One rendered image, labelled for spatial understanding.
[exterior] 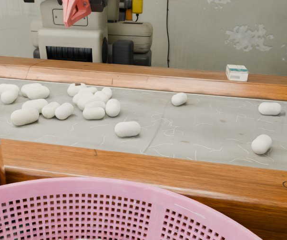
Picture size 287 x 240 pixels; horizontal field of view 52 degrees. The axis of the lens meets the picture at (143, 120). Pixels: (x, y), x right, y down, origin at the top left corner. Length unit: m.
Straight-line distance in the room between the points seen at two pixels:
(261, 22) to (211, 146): 2.25
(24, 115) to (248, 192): 0.29
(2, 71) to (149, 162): 0.49
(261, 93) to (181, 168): 0.36
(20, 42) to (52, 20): 1.65
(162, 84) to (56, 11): 0.64
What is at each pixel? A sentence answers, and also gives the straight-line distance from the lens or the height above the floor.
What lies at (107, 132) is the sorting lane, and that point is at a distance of 0.38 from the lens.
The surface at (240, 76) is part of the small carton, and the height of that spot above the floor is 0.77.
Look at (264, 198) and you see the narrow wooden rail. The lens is 0.24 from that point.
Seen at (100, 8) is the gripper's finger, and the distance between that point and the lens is 0.64.
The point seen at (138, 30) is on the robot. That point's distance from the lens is 1.33.
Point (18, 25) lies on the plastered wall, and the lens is 2.76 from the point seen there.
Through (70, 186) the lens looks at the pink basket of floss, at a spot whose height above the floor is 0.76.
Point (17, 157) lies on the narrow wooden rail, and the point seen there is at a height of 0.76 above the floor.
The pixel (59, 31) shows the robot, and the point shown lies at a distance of 1.10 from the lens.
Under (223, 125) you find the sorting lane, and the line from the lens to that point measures 0.43.
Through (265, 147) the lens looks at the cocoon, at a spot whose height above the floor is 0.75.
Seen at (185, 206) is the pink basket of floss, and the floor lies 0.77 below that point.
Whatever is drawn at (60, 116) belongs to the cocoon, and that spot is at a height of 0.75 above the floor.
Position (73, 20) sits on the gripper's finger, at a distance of 0.60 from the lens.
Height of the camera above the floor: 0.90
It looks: 21 degrees down
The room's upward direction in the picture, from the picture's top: 2 degrees clockwise
